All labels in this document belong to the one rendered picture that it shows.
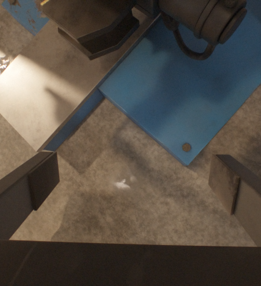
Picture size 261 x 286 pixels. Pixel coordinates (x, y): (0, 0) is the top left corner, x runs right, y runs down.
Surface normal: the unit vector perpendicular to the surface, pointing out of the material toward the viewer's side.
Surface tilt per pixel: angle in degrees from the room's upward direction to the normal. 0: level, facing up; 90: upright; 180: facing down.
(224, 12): 26
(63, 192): 0
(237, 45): 0
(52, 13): 0
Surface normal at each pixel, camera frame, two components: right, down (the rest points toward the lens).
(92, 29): -0.14, -0.13
